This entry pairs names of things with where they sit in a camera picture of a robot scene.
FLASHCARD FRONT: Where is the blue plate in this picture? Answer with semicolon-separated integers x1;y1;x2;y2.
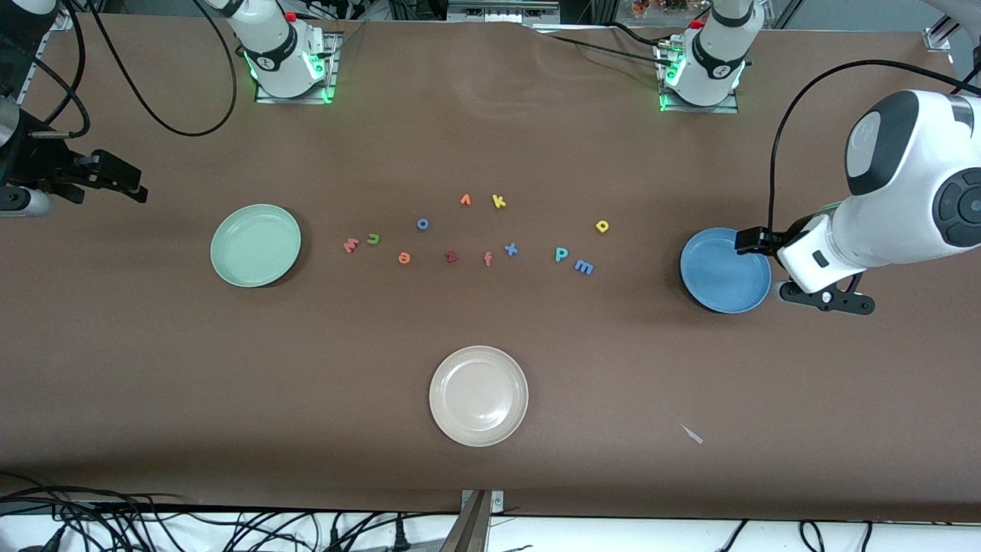
679;227;773;314

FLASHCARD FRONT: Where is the light green plate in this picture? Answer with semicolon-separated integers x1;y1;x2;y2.
210;203;303;289

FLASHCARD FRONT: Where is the brown table cover sheet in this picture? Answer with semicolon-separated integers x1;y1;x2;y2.
0;14;981;524

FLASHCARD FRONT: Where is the orange colourful object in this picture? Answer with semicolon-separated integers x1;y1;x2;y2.
630;0;691;18

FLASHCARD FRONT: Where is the beige plate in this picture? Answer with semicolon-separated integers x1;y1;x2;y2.
428;345;530;448

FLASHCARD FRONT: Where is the grey metal box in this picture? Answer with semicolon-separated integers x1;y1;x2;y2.
447;0;560;24

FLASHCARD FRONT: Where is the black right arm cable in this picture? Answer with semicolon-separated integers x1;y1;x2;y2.
31;0;238;139

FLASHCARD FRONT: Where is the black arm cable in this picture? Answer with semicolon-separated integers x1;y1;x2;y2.
766;60;981;230
31;0;238;139

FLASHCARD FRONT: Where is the aluminium frame rail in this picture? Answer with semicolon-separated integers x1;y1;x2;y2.
14;9;76;104

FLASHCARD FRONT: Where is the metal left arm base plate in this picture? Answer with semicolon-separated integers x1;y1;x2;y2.
659;42;741;115

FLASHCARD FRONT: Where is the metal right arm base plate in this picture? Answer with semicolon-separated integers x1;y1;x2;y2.
255;32;338;105

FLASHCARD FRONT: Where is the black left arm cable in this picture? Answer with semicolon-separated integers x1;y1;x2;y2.
766;60;981;230

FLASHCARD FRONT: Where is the black cable on table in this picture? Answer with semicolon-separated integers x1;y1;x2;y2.
536;21;675;66

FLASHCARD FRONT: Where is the aluminium corner bracket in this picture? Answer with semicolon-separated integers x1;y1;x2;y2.
924;15;955;53

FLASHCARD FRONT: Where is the grey camera pole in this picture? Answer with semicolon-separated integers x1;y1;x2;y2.
441;491;491;552

